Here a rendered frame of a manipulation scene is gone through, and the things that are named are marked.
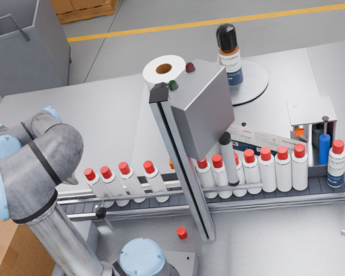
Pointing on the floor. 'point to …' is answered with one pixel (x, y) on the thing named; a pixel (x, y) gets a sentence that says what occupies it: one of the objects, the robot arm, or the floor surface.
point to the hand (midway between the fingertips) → (74, 183)
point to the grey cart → (26, 47)
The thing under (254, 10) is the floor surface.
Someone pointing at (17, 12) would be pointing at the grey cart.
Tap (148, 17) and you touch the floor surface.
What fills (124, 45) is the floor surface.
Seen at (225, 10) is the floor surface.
